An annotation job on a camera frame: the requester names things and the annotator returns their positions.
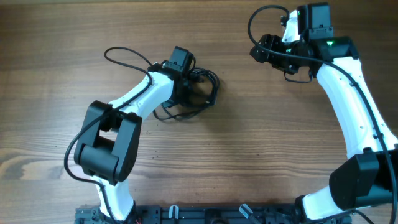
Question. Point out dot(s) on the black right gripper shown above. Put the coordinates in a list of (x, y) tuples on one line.
[(262, 56)]

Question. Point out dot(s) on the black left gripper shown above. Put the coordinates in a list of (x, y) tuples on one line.
[(188, 89)]

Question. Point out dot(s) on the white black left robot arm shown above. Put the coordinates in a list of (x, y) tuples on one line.
[(106, 146)]

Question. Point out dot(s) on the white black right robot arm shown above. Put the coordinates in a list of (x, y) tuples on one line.
[(368, 178)]

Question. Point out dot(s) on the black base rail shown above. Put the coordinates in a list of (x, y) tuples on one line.
[(278, 214)]

